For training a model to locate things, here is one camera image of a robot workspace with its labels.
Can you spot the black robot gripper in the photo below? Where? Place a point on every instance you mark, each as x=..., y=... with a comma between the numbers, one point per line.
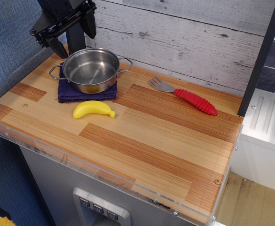
x=57, y=16

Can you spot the stainless steel pan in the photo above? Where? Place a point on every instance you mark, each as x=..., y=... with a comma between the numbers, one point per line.
x=90, y=70

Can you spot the purple folded towel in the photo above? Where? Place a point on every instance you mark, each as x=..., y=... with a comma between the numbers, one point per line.
x=66, y=93

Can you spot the yellow toy banana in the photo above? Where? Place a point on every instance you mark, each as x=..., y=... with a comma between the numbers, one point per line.
x=92, y=106

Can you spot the clear acrylic edge guard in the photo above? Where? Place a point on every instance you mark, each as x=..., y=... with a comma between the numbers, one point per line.
x=57, y=173

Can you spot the silver dispenser panel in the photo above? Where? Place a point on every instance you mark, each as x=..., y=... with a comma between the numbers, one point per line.
x=96, y=211

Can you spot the yellow object bottom left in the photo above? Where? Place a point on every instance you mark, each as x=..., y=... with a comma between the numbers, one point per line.
x=6, y=222

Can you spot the white ribbed side unit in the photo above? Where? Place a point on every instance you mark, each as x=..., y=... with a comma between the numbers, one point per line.
x=259, y=121

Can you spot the red handled fork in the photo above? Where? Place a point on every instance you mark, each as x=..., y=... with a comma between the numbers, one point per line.
x=200, y=103

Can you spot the dark right vertical post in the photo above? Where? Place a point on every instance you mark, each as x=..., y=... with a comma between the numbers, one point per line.
x=254, y=78

